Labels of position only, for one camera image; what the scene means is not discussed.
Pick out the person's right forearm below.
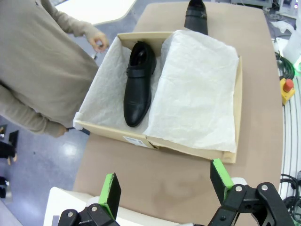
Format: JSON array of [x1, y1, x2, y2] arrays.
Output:
[[0, 81, 66, 138]]

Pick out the coiled dark cable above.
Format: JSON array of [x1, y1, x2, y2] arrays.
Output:
[[274, 51, 297, 80]]

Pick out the white side table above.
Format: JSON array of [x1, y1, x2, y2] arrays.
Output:
[[55, 0, 137, 25]]

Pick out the person's left hand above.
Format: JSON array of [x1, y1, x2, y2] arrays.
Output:
[[88, 32, 110, 52]]

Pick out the person's left forearm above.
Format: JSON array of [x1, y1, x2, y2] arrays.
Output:
[[55, 7, 104, 40]]

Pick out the black leather shoe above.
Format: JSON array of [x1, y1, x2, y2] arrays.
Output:
[[123, 41, 158, 128], [183, 0, 209, 35]]

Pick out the black floor base plate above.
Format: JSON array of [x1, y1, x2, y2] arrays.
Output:
[[8, 130, 19, 148]]

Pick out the black floor cables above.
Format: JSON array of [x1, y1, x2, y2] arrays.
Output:
[[279, 173, 301, 212]]

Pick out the yellow red emergency stop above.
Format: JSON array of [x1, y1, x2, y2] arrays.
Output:
[[279, 79, 296, 105]]

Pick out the white tissue paper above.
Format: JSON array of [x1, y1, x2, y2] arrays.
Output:
[[73, 30, 239, 153]]

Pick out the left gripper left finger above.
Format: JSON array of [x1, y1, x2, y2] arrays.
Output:
[[57, 173, 122, 226]]

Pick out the brown cardboard shoe box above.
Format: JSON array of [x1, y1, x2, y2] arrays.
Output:
[[73, 32, 243, 164]]

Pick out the person's right hand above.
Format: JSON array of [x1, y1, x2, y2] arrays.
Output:
[[56, 124, 69, 137]]

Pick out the white storage box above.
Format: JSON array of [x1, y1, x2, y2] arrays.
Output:
[[43, 187, 179, 226]]

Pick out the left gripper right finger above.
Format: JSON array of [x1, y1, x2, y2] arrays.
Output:
[[208, 158, 295, 226]]

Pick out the person in beige sweater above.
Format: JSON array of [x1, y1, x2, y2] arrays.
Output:
[[0, 0, 111, 138]]

